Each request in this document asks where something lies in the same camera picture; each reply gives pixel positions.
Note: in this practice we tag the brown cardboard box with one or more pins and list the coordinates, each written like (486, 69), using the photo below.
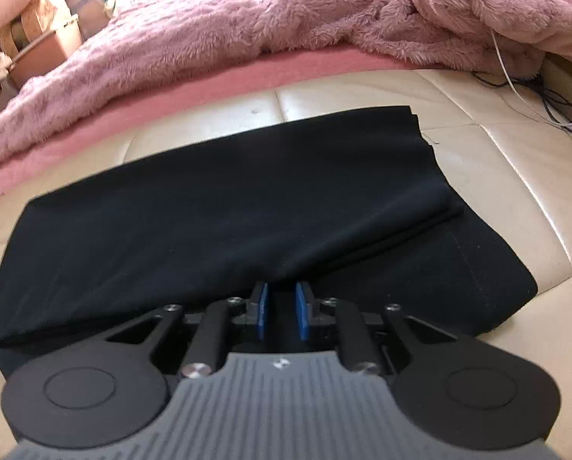
(46, 50)

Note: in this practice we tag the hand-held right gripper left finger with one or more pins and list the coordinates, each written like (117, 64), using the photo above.
(263, 311)

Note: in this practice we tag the pink fluffy blanket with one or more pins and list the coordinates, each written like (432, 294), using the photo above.
(218, 24)

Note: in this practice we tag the black pants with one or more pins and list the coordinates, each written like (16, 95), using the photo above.
(218, 201)

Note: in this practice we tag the pink bed sheet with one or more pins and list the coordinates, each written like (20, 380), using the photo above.
(170, 91)

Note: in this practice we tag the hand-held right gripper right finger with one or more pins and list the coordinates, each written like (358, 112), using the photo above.
(302, 311)

